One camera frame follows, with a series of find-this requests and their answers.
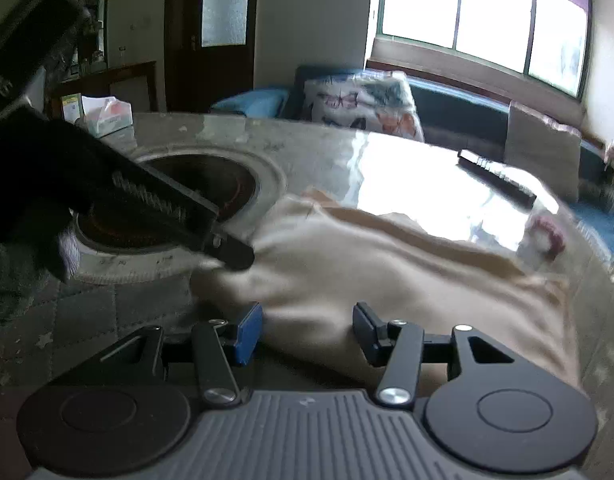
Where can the dark door frosted glass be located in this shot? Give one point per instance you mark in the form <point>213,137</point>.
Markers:
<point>209,50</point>

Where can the dark teal sofa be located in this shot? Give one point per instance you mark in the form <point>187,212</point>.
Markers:
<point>452,118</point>

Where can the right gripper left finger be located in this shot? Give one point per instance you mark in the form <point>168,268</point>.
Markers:
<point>132,403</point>

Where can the black remote control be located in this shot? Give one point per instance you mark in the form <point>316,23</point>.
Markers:
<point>483,169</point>

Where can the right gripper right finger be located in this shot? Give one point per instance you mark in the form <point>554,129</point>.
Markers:
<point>481,402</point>

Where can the green framed window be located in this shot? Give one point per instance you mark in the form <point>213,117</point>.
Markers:
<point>541,39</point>

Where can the cream beige garment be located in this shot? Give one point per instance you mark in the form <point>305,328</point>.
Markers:
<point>316,259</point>

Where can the pink hair scrunchie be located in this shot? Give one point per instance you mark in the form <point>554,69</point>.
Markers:
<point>547,237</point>

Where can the tissue box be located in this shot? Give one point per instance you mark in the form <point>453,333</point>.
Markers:
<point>98,116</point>

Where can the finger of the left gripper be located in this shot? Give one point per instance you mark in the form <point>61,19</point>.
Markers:
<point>233,253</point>

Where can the butterfly print pillow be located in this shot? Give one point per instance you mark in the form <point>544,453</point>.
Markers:
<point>369,101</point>

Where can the grey plain pillow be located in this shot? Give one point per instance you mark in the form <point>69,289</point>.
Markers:
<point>545,148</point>

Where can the round black induction cooktop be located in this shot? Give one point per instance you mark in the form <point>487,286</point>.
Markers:
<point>175,200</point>

